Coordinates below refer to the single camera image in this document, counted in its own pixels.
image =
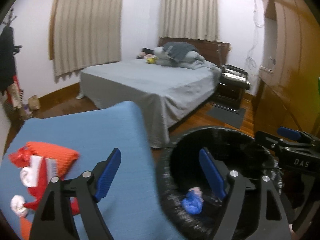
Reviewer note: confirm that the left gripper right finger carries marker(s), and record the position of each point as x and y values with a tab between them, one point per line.
230	186

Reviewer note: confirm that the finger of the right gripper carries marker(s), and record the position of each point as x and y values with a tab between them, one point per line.
288	133

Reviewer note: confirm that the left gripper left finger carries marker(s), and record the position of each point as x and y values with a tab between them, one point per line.
54	219

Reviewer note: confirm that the red cloth piece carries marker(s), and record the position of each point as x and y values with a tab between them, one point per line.
38	191

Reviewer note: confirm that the white blue paper box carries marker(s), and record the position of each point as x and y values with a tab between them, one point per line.
35	164

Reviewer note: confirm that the orange ribbed foam sheet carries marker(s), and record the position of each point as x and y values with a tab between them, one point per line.
65	157

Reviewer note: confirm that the red plastic bag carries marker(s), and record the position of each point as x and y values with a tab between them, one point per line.
21	158

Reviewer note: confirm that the blue trash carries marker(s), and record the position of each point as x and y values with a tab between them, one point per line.
193	201

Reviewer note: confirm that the black lined trash bin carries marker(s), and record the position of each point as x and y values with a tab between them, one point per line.
179	170

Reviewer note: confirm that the dark grey floor mat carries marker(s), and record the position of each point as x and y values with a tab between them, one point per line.
233	118

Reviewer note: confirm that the blue foam mat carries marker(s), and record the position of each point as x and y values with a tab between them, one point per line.
131	209

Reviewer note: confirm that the dark wooden headboard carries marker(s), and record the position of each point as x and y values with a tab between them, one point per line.
215	52

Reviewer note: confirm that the brown paper bag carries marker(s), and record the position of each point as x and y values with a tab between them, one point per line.
34	103

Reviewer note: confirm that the bed with grey sheet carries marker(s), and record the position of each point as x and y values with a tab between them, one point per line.
164	94

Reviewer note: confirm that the coat rack with clothes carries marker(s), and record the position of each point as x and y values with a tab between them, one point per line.
10	87

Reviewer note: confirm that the folded grey blankets pile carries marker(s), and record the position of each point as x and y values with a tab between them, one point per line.
181	55

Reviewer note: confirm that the right beige curtain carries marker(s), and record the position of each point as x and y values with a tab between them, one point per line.
190	19

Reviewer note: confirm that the beige curtain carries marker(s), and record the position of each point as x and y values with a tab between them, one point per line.
190	19
84	33

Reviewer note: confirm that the yellow plush toy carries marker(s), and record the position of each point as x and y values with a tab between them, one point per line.
151	60

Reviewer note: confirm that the pink plush toy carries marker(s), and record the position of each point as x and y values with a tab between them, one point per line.
144	55

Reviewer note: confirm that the left beige curtain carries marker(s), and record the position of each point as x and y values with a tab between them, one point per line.
84	33

